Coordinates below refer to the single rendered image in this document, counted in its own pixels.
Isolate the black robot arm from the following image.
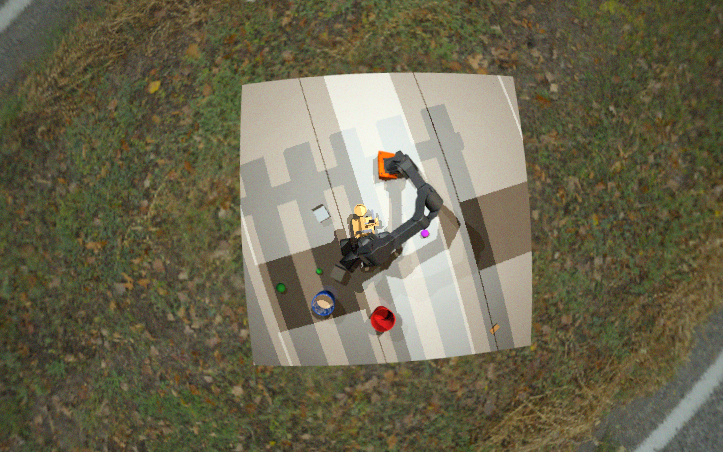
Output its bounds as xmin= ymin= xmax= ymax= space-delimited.
xmin=339 ymin=150 xmax=443 ymax=274

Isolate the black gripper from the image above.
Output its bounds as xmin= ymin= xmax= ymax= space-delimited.
xmin=340 ymin=231 xmax=390 ymax=256

